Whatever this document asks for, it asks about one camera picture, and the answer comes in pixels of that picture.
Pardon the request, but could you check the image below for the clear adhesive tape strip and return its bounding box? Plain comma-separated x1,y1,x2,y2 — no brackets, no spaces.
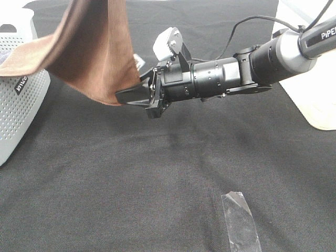
221,192,262,252

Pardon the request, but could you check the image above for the brown microfibre towel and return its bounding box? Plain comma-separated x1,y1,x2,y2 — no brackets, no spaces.
1,1,140,106

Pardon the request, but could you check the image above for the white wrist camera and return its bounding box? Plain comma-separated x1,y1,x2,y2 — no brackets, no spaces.
153,27,183,61

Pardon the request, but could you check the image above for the black camera cable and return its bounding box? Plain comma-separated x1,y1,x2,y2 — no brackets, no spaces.
209,0,334,62

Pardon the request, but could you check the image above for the black table cloth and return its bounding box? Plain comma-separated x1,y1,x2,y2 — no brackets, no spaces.
0,0,336,252

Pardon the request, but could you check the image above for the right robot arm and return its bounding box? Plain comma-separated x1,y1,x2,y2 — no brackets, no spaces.
115,18,335,118

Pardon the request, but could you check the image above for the white plastic storage bin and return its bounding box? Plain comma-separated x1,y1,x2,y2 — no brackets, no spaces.
275,0,335,131

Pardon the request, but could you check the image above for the grey perforated laundry basket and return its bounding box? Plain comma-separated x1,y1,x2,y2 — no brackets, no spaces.
1,7,50,164

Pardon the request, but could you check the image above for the grey towel in basket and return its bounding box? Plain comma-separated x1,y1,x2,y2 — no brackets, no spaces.
0,51,12,65

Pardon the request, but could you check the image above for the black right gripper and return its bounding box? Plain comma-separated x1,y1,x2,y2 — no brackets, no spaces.
115,57,239,119

